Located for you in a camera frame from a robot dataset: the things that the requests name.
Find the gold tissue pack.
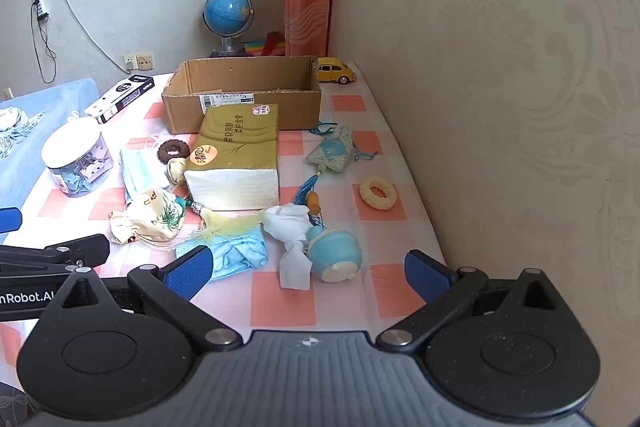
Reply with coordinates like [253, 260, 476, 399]
[183, 103, 282, 212]

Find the black cable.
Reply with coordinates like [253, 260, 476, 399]
[0, 0, 58, 84]

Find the black and white carton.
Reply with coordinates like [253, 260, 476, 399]
[84, 74, 156, 125]

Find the white cable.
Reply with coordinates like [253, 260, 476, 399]
[47, 0, 132, 72]

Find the blue floral pillow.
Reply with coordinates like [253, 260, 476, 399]
[0, 382, 36, 427]

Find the blue globe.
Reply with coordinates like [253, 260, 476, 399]
[202, 0, 254, 58]

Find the colourful toy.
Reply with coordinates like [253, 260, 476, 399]
[243, 32, 286, 56]

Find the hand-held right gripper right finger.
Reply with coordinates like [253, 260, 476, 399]
[375, 249, 576, 354]

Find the yellow toy car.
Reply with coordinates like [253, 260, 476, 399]
[314, 57, 357, 84]

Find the clear jar with white lid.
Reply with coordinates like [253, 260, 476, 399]
[41, 117, 115, 198]

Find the cream embroidered sachet with tassel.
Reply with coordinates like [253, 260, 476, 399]
[109, 188, 265, 253]

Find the yellow ring toy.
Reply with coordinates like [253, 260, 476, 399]
[359, 177, 396, 209]

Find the blue bed sheet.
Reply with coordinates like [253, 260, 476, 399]
[0, 78, 98, 243]

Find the blue and white squishy pot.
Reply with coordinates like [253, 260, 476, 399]
[306, 227, 363, 284]

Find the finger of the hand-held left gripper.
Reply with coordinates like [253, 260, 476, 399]
[0, 234, 111, 279]
[0, 208, 23, 234]

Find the white tissue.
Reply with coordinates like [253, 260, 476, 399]
[261, 203, 313, 290]

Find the cardboard box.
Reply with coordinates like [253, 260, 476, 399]
[161, 55, 323, 135]

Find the white fringed cloth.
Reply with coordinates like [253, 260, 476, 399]
[0, 107, 46, 158]

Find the brown plush donut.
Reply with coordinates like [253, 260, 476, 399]
[157, 139, 191, 164]

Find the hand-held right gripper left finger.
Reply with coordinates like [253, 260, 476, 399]
[35, 246, 243, 353]

